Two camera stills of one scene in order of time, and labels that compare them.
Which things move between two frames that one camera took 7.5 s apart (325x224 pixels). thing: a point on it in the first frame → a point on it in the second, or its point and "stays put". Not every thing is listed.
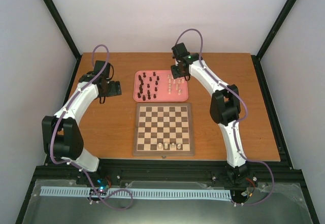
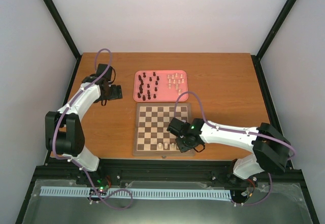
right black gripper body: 178,73 → 186,146
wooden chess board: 163,129 stays put
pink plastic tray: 159,85 stays put
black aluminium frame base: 170,192 stays put
